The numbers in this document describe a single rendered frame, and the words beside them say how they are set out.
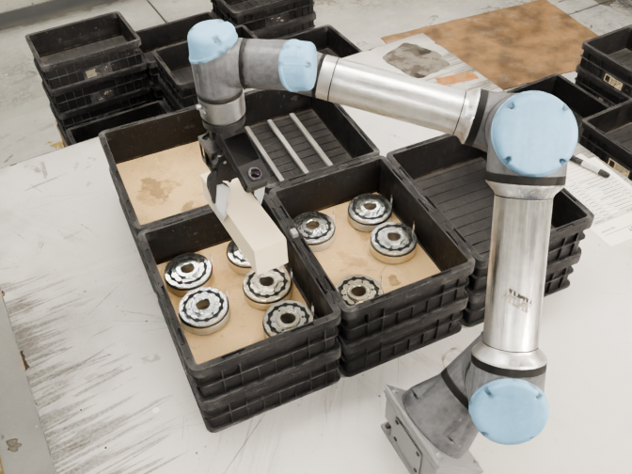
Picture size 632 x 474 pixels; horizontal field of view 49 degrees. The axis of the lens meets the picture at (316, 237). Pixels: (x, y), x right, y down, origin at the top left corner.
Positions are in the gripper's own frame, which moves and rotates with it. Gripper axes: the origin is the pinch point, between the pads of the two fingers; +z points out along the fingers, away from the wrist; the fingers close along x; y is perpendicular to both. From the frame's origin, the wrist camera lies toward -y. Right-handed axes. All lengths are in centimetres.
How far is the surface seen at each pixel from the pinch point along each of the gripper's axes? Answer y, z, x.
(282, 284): -1.1, 22.9, -6.2
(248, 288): 1.8, 23.1, 0.3
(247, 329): -5.6, 26.1, 4.4
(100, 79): 165, 60, -7
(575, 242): -23, 22, -66
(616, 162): 26, 67, -147
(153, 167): 54, 26, 3
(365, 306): -19.5, 16.2, -14.8
